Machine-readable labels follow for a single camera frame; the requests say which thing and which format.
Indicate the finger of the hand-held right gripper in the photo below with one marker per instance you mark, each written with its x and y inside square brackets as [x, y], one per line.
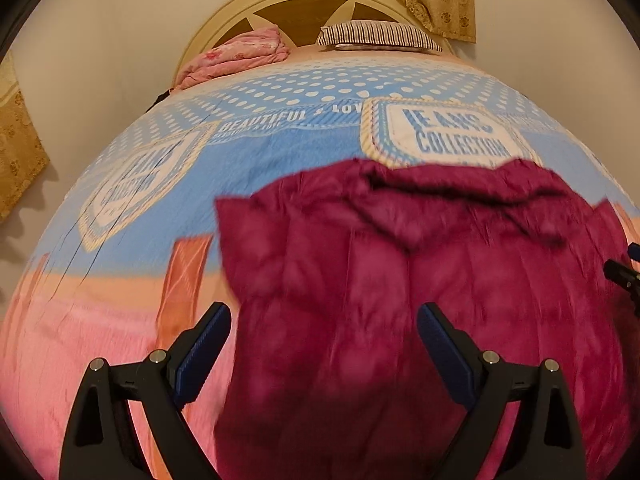
[622, 277]
[635, 252]

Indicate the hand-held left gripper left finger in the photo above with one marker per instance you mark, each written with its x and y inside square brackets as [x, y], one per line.
[202, 350]

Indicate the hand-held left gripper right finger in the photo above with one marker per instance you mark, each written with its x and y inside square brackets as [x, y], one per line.
[447, 357]

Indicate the magenta puffer jacket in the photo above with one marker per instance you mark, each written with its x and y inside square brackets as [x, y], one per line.
[350, 285]

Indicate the bed with pink-blue bedspread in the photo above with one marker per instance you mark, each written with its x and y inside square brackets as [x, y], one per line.
[125, 260]

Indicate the dark cloth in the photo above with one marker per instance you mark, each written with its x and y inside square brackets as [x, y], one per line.
[161, 99]

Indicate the wide beige lace curtain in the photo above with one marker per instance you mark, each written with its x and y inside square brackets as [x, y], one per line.
[20, 150]

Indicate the folded pink floral quilt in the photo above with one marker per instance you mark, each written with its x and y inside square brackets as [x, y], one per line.
[235, 55]

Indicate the beige lace curtain panel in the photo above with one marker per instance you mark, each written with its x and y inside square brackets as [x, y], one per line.
[445, 5]

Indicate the peach bed sheet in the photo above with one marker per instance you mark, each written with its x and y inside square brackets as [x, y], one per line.
[310, 55]

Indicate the striped pillow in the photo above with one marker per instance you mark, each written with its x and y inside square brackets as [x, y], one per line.
[370, 32]

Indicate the cream wooden bed headboard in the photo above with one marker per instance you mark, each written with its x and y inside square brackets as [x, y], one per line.
[300, 12]

